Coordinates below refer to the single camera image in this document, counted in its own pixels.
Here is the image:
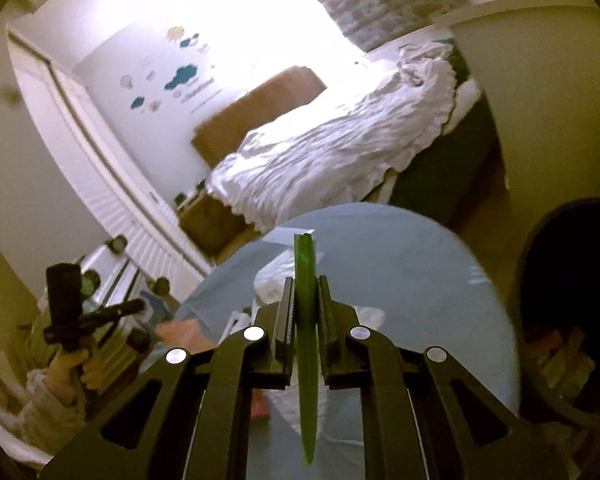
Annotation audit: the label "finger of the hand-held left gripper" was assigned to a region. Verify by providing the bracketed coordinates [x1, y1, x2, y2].
[82, 298, 169, 330]
[125, 327, 154, 356]

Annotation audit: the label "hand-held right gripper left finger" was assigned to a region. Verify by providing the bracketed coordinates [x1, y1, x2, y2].
[39, 276, 297, 480]

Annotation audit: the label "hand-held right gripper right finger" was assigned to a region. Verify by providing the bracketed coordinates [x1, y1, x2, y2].
[318, 275, 568, 480]

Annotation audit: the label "green snack packet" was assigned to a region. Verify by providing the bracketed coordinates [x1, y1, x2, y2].
[292, 232, 322, 466]

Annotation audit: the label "clear plastic cup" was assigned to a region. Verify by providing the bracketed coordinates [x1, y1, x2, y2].
[254, 251, 302, 312]

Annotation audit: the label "black trash bin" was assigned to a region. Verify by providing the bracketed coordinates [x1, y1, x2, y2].
[512, 197, 600, 442]

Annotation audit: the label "person's left forearm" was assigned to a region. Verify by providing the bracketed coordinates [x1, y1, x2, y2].
[0, 360, 88, 467]

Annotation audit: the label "person's left hand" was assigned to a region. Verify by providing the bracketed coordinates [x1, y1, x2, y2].
[45, 348, 107, 407]

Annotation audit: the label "white drawer unit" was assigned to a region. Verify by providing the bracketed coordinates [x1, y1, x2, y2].
[77, 237, 181, 321]

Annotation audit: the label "pink paper piece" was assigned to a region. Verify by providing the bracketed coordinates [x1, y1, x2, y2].
[155, 319, 217, 356]

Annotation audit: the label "white striped cloth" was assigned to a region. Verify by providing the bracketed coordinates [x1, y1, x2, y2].
[265, 305, 387, 449]

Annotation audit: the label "bed with white duvet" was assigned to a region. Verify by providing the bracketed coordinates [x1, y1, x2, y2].
[205, 40, 482, 235]

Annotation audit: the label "brown cardboard headboard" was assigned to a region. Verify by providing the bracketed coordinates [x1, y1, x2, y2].
[190, 65, 329, 167]

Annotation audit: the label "crumpled paper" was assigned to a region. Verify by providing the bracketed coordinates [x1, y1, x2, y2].
[527, 325, 597, 402]

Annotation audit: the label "grey patterned curtain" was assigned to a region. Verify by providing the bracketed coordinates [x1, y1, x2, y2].
[307, 0, 469, 54]

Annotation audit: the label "cloud wall stickers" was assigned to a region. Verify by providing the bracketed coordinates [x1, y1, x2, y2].
[120, 25, 219, 114]

